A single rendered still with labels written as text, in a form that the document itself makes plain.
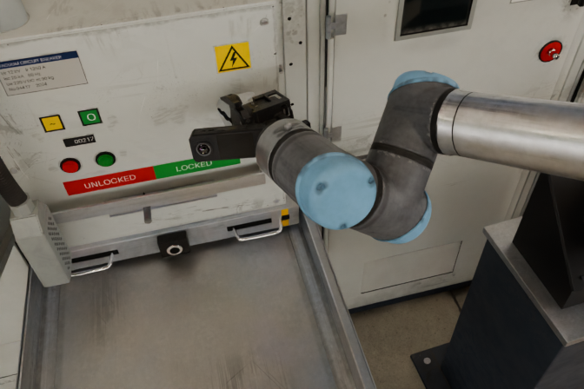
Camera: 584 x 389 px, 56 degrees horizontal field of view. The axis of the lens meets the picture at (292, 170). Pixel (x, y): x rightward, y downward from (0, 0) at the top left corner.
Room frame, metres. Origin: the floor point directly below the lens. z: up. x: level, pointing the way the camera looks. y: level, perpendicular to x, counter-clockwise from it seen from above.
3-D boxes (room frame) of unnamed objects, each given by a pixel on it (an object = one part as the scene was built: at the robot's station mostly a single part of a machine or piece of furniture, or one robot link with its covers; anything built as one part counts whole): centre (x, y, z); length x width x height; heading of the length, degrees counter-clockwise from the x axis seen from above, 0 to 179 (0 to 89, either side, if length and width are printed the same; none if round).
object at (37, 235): (0.61, 0.44, 1.04); 0.08 x 0.05 x 0.17; 12
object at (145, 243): (0.74, 0.26, 0.90); 0.54 x 0.05 x 0.06; 102
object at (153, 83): (0.72, 0.25, 1.15); 0.48 x 0.01 x 0.48; 102
